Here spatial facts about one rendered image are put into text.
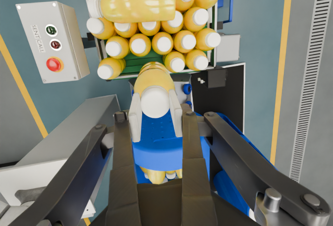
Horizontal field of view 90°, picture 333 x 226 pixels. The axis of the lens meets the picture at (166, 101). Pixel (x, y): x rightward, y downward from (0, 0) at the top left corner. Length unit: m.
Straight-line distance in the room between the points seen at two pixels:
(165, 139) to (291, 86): 1.85
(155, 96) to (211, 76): 0.44
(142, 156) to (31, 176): 0.56
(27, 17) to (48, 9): 0.06
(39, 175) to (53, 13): 0.64
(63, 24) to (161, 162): 0.44
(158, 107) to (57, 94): 1.72
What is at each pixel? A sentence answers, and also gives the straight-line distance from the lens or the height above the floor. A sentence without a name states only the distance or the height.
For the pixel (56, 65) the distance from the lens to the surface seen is 0.55.
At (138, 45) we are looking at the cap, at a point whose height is 1.10.
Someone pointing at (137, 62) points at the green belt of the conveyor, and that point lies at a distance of 0.70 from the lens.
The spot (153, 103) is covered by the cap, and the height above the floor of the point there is 1.39.
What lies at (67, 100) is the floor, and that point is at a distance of 1.88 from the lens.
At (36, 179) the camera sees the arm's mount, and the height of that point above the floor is 1.01.
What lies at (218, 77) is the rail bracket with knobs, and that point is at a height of 1.00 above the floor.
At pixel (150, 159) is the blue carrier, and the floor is 1.22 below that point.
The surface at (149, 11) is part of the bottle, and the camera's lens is 0.43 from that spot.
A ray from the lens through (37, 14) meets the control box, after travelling 0.57.
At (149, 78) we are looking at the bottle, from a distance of 0.25.
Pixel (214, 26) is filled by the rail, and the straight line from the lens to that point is 0.65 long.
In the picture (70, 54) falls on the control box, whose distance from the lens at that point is 0.54.
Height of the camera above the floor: 1.59
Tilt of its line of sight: 69 degrees down
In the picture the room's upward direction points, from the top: 167 degrees clockwise
